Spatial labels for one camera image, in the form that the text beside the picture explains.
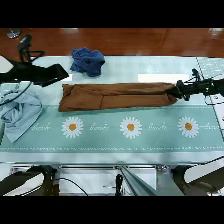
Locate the brown garment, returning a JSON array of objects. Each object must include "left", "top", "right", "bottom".
[{"left": 58, "top": 82, "right": 180, "bottom": 113}]

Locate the black cable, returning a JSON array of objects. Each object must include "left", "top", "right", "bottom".
[
  {"left": 54, "top": 176, "right": 90, "bottom": 197},
  {"left": 0, "top": 81, "right": 35, "bottom": 108}
]

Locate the dark blue garment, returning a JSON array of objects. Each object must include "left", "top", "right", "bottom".
[{"left": 69, "top": 47, "right": 106, "bottom": 78}]

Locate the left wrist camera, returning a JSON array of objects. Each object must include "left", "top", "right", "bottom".
[{"left": 17, "top": 33, "right": 46, "bottom": 63}]

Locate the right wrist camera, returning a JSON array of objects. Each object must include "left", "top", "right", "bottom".
[{"left": 189, "top": 67, "right": 205, "bottom": 83}]

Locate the silver frame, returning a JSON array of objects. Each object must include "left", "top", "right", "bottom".
[{"left": 0, "top": 161, "right": 224, "bottom": 197}]

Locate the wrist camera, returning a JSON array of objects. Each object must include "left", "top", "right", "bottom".
[
  {"left": 17, "top": 33, "right": 46, "bottom": 63},
  {"left": 189, "top": 67, "right": 205, "bottom": 83}
]

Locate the light blue garment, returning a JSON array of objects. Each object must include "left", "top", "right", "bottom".
[{"left": 0, "top": 89, "right": 44, "bottom": 144}]

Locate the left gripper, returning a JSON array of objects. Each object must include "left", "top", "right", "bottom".
[{"left": 31, "top": 63, "right": 70, "bottom": 88}]

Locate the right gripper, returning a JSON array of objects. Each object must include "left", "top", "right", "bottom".
[{"left": 166, "top": 79, "right": 192, "bottom": 102}]

